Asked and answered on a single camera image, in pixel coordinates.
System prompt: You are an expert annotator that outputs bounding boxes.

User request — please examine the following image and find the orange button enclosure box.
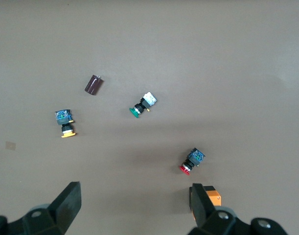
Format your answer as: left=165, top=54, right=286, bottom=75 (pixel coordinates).
left=189, top=185, right=222, bottom=221

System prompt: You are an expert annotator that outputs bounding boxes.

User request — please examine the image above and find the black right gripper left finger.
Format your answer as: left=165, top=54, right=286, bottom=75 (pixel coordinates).
left=7, top=181, right=82, bottom=235

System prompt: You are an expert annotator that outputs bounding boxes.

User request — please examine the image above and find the yellow push button switch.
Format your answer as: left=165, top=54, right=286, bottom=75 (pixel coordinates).
left=54, top=109, right=79, bottom=139

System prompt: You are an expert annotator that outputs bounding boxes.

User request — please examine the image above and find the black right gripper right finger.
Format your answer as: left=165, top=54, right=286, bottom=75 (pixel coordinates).
left=188, top=183, right=287, bottom=235

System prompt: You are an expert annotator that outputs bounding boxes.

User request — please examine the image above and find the dark brown cylindrical capacitor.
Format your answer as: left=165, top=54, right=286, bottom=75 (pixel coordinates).
left=84, top=74, right=105, bottom=96

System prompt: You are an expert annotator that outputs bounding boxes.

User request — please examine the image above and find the red push button switch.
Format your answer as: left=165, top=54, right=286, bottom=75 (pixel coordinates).
left=178, top=147, right=206, bottom=176

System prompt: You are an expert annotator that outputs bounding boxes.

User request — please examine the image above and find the green push button switch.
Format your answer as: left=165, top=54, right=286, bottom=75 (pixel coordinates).
left=129, top=92, right=158, bottom=119

